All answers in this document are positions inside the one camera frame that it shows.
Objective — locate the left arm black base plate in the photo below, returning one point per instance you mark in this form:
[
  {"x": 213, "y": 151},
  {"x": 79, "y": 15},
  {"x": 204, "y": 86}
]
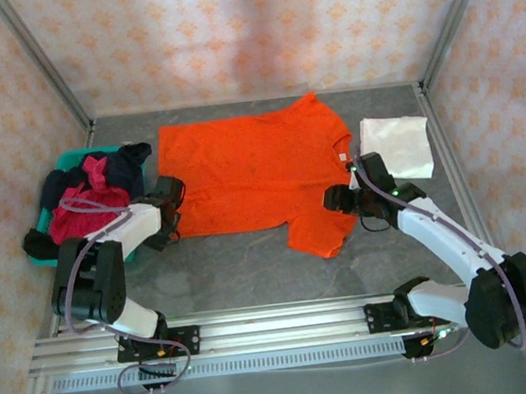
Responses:
[{"x": 191, "y": 340}]

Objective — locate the teal plastic basket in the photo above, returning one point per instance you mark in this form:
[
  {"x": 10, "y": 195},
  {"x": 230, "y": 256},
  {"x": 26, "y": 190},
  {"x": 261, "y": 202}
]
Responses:
[{"x": 66, "y": 158}]

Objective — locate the navy blue t-shirt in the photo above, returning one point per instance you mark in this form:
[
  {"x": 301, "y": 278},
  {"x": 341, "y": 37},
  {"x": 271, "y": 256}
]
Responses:
[
  {"x": 57, "y": 184},
  {"x": 127, "y": 169}
]

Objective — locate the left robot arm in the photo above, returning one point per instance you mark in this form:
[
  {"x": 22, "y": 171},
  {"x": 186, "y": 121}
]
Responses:
[{"x": 137, "y": 223}]

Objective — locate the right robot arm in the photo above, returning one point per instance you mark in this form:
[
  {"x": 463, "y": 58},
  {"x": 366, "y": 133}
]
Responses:
[{"x": 438, "y": 234}]

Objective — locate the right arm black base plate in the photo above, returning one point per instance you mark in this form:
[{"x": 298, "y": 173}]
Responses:
[{"x": 377, "y": 319}]

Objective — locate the orange power connector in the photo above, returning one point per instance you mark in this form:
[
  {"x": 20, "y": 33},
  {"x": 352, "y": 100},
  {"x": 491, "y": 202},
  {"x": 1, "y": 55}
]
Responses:
[
  {"x": 425, "y": 341},
  {"x": 161, "y": 353}
]

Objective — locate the aluminium frame post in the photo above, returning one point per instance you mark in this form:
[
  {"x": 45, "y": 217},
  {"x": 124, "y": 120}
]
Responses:
[
  {"x": 40, "y": 60},
  {"x": 455, "y": 8}
]

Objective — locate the white folded t-shirt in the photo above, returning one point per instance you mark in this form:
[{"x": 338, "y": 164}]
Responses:
[{"x": 399, "y": 143}]

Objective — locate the red t-shirt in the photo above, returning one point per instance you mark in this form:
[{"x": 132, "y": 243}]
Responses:
[{"x": 80, "y": 222}]

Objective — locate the orange t-shirt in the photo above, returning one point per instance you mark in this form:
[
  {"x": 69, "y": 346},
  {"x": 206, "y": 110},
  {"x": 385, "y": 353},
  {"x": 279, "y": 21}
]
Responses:
[{"x": 251, "y": 174}]

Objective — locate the black t-shirt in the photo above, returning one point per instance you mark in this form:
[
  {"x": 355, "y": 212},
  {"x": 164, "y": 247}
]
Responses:
[{"x": 40, "y": 243}]

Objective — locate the aluminium mounting rail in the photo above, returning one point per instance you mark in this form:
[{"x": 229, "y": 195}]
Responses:
[{"x": 278, "y": 328}]

